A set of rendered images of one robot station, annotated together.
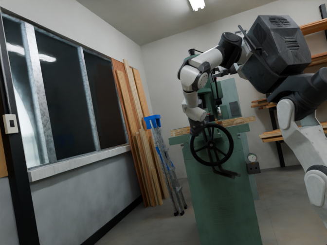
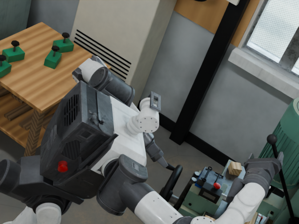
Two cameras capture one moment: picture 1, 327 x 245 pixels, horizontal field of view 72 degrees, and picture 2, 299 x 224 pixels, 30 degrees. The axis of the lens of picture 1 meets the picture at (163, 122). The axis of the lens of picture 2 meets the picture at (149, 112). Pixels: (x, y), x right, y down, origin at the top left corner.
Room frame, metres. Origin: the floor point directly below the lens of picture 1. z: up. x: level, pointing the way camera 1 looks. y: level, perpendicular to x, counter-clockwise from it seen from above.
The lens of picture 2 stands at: (1.30, -1.98, 2.52)
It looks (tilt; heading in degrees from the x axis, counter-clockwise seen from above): 38 degrees down; 90
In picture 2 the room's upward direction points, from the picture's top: 22 degrees clockwise
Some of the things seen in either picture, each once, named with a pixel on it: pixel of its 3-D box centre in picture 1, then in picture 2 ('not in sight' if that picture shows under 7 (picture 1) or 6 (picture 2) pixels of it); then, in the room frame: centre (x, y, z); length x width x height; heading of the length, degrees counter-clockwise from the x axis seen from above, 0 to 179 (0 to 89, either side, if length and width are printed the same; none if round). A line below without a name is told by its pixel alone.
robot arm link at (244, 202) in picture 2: not in sight; (245, 204); (1.69, -0.73, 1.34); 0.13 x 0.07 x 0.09; 66
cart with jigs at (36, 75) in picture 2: not in sight; (35, 88); (0.62, 0.65, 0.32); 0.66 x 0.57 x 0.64; 70
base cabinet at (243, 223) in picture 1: (219, 191); not in sight; (1.96, -0.36, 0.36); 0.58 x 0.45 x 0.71; 170
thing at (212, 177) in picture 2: (205, 118); (210, 183); (1.65, -0.31, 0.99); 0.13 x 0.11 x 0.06; 80
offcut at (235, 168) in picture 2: (176, 133); (235, 168); (1.76, -0.08, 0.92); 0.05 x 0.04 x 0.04; 16
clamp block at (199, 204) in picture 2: (206, 129); (205, 194); (1.65, -0.30, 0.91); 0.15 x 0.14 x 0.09; 80
